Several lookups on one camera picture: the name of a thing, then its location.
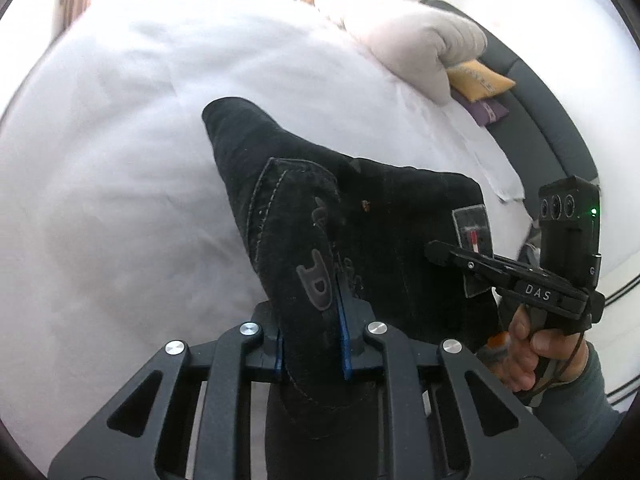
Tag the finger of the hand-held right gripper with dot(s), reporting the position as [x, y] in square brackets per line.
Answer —
[460, 257]

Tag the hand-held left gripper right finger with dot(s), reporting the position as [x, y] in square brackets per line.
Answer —
[344, 340]

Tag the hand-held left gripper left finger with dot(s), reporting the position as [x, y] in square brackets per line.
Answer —
[276, 357]

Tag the black pants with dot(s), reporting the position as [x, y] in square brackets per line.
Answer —
[380, 220]

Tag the person's right forearm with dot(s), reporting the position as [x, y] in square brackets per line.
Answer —
[585, 420]

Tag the person's right hand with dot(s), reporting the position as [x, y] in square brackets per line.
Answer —
[530, 360]

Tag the purple cushion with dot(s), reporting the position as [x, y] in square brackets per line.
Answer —
[487, 112]

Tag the grey upholstered headboard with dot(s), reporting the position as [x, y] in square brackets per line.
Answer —
[540, 90]

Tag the yellow cushion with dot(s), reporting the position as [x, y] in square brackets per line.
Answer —
[477, 80]

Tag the beige pillow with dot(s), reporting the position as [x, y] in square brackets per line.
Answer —
[400, 35]

